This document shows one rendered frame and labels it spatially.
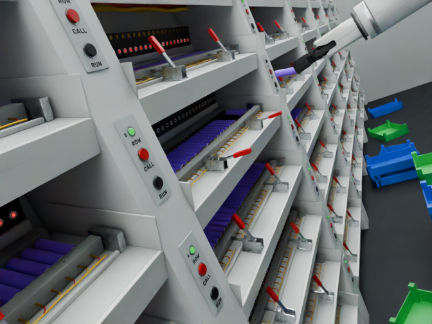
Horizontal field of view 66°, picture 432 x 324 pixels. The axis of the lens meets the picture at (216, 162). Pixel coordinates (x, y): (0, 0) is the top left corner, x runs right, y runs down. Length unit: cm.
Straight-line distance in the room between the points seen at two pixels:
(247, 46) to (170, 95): 52
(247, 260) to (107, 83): 43
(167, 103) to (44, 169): 25
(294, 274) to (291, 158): 36
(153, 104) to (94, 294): 27
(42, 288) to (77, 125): 18
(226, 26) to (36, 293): 86
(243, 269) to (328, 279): 56
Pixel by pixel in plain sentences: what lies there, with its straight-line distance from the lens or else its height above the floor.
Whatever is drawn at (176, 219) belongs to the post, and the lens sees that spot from 48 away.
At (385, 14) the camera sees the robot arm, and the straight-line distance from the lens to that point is 87.
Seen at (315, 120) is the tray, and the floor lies 70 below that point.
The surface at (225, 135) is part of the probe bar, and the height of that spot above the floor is 93.
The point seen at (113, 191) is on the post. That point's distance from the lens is 45.
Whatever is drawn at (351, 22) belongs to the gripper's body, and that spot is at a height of 104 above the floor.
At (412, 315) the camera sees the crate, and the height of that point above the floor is 0.
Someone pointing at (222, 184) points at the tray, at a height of 88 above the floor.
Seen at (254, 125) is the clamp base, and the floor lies 91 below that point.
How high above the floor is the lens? 105
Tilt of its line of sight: 13 degrees down
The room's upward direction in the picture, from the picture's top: 25 degrees counter-clockwise
